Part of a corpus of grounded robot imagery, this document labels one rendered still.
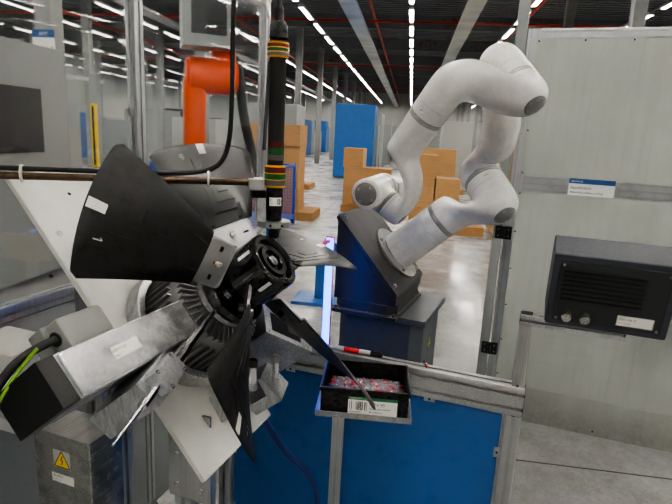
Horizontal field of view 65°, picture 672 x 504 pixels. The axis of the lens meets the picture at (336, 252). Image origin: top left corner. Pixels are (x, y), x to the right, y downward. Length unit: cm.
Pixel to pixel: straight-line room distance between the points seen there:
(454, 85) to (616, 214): 168
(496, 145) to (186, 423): 101
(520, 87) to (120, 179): 87
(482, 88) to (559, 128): 150
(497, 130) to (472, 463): 90
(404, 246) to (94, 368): 107
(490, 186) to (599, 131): 127
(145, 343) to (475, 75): 90
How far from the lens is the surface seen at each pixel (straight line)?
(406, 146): 135
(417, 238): 166
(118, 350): 91
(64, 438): 126
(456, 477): 163
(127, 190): 91
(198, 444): 109
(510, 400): 148
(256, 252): 99
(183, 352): 93
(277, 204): 110
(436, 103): 130
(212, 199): 114
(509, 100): 131
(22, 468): 178
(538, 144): 278
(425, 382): 149
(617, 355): 300
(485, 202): 157
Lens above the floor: 147
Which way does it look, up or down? 13 degrees down
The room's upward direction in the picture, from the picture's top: 3 degrees clockwise
